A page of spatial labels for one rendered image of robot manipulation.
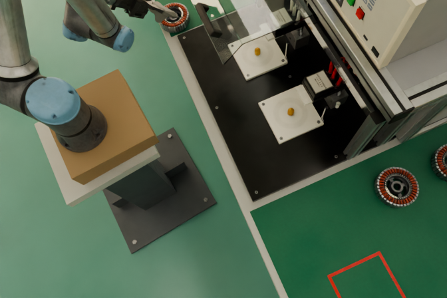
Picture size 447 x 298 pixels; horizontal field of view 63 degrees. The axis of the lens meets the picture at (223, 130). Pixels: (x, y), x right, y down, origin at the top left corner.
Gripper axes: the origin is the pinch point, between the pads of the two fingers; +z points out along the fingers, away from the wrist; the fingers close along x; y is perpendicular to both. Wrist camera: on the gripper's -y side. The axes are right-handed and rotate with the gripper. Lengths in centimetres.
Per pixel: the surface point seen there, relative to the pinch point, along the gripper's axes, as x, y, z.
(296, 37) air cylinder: 30.7, -18.7, 25.8
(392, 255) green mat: 100, -9, 26
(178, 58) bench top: 15.5, 11.7, 3.2
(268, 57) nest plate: 31.1, -8.9, 21.2
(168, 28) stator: 4.5, 8.5, 1.7
